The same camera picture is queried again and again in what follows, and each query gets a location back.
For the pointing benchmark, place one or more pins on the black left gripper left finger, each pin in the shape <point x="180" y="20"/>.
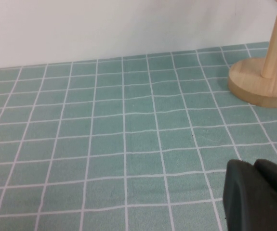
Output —
<point x="244" y="199"/>

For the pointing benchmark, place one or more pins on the wooden branch headphone stand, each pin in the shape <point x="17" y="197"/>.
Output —
<point x="249" y="79"/>

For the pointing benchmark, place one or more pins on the teal white-grid tablecloth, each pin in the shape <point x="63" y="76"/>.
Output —
<point x="104" y="144"/>

